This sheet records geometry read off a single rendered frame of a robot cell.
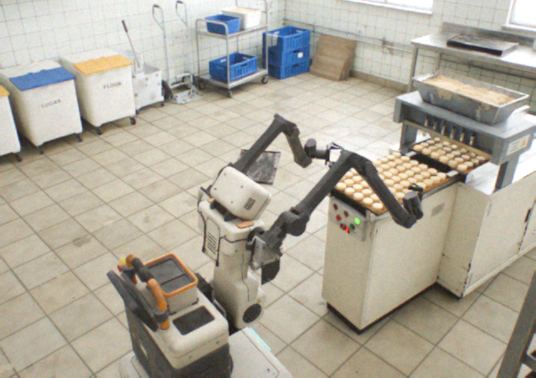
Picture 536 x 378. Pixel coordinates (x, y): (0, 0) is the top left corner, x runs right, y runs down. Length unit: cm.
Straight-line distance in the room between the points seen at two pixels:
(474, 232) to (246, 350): 145
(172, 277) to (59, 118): 348
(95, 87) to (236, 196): 363
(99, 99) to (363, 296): 363
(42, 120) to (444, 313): 397
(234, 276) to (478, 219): 149
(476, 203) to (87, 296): 245
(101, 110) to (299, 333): 341
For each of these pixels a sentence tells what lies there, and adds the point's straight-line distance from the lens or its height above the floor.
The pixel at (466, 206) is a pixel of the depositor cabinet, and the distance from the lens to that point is 299.
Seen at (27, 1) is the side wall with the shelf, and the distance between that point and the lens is 566.
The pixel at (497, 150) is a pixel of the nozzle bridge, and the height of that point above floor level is 110.
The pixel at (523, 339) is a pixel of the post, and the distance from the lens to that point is 112.
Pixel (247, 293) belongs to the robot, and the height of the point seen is 73.
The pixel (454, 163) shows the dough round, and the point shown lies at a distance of 297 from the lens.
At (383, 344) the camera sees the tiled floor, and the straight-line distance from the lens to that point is 303.
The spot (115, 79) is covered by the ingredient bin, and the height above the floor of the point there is 58.
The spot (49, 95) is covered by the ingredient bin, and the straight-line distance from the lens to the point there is 517.
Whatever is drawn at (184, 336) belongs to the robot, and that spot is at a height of 81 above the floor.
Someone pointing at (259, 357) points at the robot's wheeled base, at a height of 28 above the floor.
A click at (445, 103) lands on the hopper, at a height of 122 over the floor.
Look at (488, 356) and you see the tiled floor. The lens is 316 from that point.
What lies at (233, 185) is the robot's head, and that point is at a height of 123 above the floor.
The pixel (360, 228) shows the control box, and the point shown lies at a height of 78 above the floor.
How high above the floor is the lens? 223
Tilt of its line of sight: 30 degrees down
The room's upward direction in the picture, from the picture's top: straight up
